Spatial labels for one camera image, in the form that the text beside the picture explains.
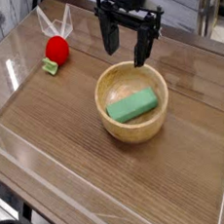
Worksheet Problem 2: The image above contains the red plush fruit green stem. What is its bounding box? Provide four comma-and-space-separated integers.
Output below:
42, 35, 69, 76

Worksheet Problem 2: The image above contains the metal frame post background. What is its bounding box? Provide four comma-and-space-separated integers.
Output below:
196, 0, 220, 38

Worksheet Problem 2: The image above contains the wooden bowl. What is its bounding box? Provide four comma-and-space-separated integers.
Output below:
94, 61, 169, 143

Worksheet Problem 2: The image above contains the clear acrylic corner bracket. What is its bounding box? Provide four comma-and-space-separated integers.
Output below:
36, 5, 73, 40

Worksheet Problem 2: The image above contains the green rectangular block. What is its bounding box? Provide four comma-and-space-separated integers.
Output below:
106, 88, 158, 123

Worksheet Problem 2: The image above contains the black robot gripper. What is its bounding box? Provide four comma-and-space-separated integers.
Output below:
95, 0, 165, 67

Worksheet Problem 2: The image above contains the clear acrylic front barrier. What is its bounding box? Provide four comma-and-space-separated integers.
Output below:
0, 123, 154, 224

